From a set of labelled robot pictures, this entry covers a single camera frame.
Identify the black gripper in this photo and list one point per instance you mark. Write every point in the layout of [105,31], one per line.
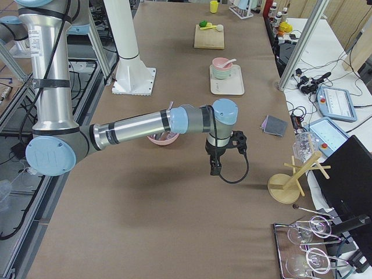
[215,151]

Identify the white ceramic spoon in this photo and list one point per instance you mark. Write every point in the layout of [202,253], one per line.
[224,65]

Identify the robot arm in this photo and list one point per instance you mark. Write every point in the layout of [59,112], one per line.
[64,135]

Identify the large pink ice bowl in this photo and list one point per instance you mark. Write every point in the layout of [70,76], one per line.
[170,139]

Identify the top green bowl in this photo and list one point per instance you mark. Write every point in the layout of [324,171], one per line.
[221,74]

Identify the yellow plastic spoon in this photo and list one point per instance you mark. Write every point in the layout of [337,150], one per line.
[208,27]

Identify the grey folded cloth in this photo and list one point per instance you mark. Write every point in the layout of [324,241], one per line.
[274,126]

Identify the wooden mug tree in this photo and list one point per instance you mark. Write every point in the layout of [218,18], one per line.
[286,188]

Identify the cream serving tray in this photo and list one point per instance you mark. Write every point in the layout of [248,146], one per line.
[233,85]

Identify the teach pendant tablet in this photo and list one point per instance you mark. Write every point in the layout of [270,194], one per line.
[329,135]
[336,104]

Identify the wine glass rack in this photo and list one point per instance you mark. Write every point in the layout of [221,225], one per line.
[301,249]

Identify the bamboo cutting board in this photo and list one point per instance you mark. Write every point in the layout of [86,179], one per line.
[208,39]

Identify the black monitor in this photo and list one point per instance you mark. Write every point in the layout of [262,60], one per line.
[348,189]

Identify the green lime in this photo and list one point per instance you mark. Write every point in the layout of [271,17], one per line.
[203,23]

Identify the yellow plastic cup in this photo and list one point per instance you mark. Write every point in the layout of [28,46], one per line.
[214,5]

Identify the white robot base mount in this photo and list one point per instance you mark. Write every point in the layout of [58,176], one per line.
[132,75]

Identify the aluminium frame post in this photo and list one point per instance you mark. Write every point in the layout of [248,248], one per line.
[305,37]

